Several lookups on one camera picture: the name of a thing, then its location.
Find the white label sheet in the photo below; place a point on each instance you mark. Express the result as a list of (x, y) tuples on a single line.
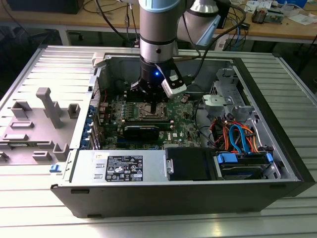
[(221, 45)]

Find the grey metal device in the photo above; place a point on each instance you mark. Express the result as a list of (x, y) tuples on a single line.
[(275, 16)]

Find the printed leaflets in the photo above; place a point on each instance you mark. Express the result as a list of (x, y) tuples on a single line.
[(257, 5)]

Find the RAM slot black latches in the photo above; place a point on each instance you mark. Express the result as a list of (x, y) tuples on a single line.
[(148, 119), (148, 123)]

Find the wooden desk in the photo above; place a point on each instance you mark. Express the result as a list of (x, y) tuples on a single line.
[(272, 31)]

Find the silver power supply unit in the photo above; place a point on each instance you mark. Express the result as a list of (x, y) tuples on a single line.
[(81, 161)]

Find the RAM slot white latches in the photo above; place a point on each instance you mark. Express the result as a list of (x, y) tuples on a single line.
[(166, 127), (148, 121)]

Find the blue card retention clip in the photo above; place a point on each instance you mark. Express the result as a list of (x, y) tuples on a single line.
[(89, 124), (84, 145), (86, 135), (92, 109)]

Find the round coin cell battery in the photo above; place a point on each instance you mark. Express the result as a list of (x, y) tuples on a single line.
[(184, 100)]

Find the black graphics card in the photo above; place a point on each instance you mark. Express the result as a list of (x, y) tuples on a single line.
[(141, 134)]

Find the blue plastic latch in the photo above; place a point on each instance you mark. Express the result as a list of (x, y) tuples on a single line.
[(55, 169)]

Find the black tower box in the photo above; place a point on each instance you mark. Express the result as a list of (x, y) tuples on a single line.
[(225, 17)]

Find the hard disk blue carrier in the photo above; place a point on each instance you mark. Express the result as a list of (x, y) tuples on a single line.
[(237, 168)]

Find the white paper sheet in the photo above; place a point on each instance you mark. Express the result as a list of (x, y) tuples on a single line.
[(301, 19)]

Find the silver metal bracket plate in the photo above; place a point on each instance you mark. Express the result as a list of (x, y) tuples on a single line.
[(218, 100)]

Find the silver CPU chip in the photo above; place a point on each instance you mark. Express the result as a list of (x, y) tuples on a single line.
[(148, 111)]

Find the small black adapter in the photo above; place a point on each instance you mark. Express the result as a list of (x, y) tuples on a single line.
[(245, 25)]

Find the black PC case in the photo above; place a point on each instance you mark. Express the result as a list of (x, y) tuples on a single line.
[(173, 203)]

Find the silver drive cage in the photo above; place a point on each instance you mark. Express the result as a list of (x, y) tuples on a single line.
[(223, 84)]

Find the green motherboard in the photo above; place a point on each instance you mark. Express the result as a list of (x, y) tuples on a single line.
[(183, 124)]

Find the black computer box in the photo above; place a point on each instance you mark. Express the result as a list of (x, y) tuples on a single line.
[(44, 6)]

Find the metal heat sink cooler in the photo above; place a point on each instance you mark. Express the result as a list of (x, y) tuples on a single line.
[(258, 16)]

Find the grey parts rack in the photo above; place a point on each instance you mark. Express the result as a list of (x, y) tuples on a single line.
[(29, 138)]

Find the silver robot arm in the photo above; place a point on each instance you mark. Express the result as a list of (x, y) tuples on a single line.
[(157, 29)]

